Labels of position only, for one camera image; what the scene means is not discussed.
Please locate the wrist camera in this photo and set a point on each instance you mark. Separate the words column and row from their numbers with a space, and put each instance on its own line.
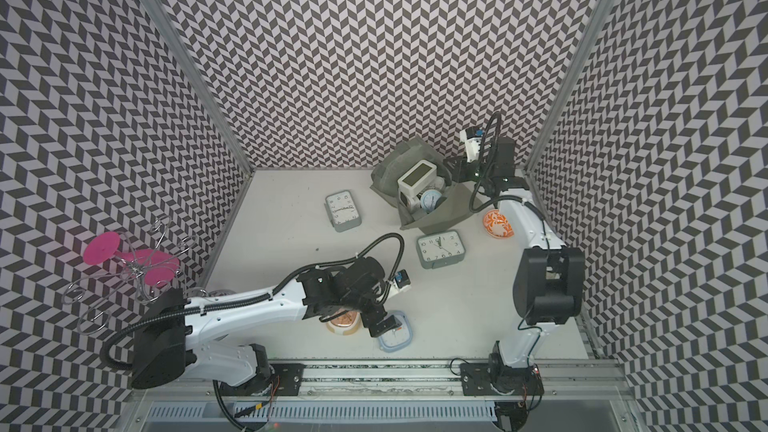
column 400, row 283
column 471, row 139

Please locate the orange patterned bowl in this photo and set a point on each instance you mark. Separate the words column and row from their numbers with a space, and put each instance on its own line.
column 497, row 225

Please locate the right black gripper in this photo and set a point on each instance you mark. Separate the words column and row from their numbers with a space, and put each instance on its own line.
column 459, row 170

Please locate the blue twin-bell alarm clock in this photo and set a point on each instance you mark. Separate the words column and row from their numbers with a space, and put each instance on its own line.
column 431, row 199

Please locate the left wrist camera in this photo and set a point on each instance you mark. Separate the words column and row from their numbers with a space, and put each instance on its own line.
column 400, row 283

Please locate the grey square analog clock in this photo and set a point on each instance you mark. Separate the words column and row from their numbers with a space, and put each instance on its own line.
column 342, row 211

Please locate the green rectangular analog clock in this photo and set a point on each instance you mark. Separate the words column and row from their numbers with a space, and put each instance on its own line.
column 440, row 249

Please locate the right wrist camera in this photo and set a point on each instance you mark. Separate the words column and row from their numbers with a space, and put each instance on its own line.
column 471, row 139

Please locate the aluminium front rail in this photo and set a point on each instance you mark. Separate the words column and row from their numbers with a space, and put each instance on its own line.
column 563, row 379

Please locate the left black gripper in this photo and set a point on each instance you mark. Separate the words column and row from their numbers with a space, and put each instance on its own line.
column 371, row 322

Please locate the blue square analog clock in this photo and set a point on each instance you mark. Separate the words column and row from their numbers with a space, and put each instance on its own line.
column 398, row 338

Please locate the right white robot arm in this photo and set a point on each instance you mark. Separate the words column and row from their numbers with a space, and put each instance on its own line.
column 548, row 285

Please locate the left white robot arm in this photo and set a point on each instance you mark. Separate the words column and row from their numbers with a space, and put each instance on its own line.
column 183, row 338

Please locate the orange oval cartoon clock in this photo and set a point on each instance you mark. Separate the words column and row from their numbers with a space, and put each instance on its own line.
column 345, row 324

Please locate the pink wire cup stand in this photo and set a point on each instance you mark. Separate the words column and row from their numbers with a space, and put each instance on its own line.
column 149, row 271

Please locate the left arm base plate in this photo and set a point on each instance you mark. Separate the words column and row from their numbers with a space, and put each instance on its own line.
column 283, row 379

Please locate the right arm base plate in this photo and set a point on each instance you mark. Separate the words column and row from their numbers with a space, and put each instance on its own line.
column 481, row 379

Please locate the white digital clock tall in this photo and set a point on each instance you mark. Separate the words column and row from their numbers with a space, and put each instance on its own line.
column 421, row 177

